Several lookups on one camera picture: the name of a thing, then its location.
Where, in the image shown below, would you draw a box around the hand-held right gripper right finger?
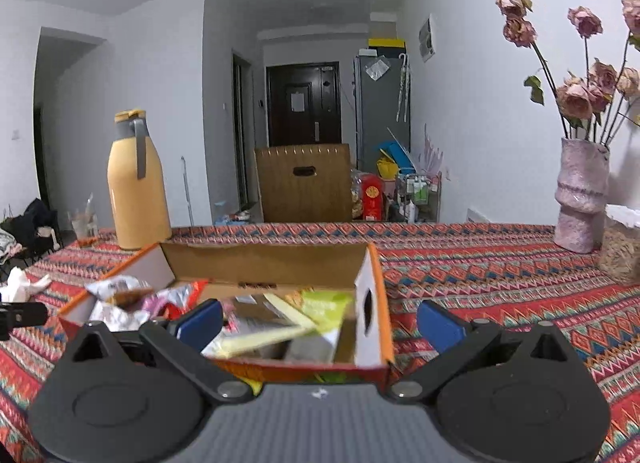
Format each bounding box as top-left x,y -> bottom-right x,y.
386,299 -> 576,403

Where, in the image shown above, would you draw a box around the crumpled white cloth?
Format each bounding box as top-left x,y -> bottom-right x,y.
0,267 -> 52,303

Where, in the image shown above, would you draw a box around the grey packet with yellow border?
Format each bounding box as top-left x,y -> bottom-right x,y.
202,293 -> 321,359

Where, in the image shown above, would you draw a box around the wooden chair back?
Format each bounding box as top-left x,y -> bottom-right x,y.
254,144 -> 353,222

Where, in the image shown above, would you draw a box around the yellow black box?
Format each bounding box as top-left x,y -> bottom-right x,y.
367,37 -> 406,58

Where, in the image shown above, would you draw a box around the white snack packet orange edge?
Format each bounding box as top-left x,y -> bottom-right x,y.
85,275 -> 156,331

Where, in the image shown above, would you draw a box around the white wall panel box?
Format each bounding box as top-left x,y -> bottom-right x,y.
416,14 -> 437,62

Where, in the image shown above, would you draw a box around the white folded umbrella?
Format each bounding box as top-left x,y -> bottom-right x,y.
396,54 -> 412,122

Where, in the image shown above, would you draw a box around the orange red cardboard box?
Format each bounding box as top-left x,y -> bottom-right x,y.
57,241 -> 396,391

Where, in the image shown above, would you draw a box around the red gift box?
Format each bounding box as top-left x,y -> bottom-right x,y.
361,173 -> 383,221

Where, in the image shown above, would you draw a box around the pink textured vase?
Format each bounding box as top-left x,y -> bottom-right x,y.
553,138 -> 611,255

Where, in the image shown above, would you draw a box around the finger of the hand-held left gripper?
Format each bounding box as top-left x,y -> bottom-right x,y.
0,302 -> 49,341

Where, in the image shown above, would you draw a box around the grey refrigerator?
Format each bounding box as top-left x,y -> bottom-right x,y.
354,54 -> 412,171

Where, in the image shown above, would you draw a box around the pink snack packet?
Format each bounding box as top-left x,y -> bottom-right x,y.
142,290 -> 177,318

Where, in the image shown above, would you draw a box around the wire storage cart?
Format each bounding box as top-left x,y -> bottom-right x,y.
395,172 -> 443,222

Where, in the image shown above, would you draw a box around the blue and yellow bags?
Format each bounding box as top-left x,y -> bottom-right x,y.
377,142 -> 416,178

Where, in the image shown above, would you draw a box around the patterned tissue box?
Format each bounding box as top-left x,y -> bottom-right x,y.
599,204 -> 640,285

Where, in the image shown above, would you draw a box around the red orange snack packet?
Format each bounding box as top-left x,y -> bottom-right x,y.
165,280 -> 208,321

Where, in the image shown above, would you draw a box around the drinking glass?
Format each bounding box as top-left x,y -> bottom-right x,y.
68,195 -> 99,247

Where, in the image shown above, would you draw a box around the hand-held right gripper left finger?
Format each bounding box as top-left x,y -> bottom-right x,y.
65,299 -> 253,404

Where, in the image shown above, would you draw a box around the white pole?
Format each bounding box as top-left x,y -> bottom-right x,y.
181,156 -> 195,227

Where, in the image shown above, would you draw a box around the yellow thermos jug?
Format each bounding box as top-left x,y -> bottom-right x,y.
107,110 -> 173,250

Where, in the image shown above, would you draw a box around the long green white snack packet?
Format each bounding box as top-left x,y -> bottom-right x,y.
300,290 -> 353,335

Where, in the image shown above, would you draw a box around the dark entrance door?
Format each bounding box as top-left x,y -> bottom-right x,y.
266,62 -> 342,148

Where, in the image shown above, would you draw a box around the dried pink roses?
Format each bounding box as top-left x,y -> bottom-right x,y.
495,0 -> 640,144

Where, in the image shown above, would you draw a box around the black clothes pile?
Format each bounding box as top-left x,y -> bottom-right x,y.
0,198 -> 63,264

